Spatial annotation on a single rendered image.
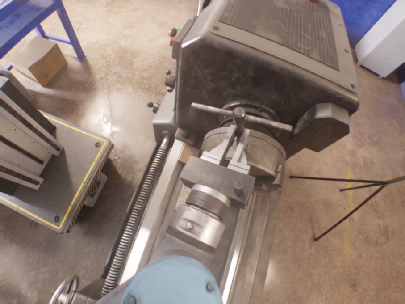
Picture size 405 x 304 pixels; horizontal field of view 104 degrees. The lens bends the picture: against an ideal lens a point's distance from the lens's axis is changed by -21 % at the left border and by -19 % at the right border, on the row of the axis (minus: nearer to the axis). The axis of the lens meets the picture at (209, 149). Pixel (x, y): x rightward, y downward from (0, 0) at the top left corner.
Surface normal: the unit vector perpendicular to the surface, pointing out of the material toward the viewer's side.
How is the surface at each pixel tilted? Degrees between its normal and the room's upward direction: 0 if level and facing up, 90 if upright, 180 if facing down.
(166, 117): 32
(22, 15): 0
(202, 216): 1
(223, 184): 19
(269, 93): 90
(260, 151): 5
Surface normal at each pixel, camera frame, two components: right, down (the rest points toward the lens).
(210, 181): -0.12, -0.51
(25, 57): 0.23, -0.51
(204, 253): 0.61, -0.11
